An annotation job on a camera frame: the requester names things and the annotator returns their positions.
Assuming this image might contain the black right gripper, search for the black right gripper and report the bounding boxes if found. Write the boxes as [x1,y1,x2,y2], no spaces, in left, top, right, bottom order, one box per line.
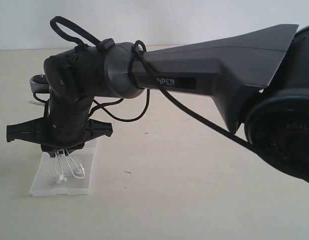
[6,117,113,158]

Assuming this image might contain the white wired earphones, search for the white wired earphones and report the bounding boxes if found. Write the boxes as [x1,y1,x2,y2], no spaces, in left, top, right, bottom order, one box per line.
[53,148,86,184]

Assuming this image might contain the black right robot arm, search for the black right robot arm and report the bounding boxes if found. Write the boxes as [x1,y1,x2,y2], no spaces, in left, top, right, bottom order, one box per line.
[6,18,309,183]

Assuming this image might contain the clear plastic hinged case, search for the clear plastic hinged case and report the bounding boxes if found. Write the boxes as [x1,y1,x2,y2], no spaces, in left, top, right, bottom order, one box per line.
[29,139,97,197]

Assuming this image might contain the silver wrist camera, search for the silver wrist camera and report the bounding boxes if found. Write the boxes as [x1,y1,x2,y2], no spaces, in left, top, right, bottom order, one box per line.
[29,74,50,94]

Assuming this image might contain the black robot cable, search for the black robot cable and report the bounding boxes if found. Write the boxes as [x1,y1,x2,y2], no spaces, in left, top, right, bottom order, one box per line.
[31,16,258,153]

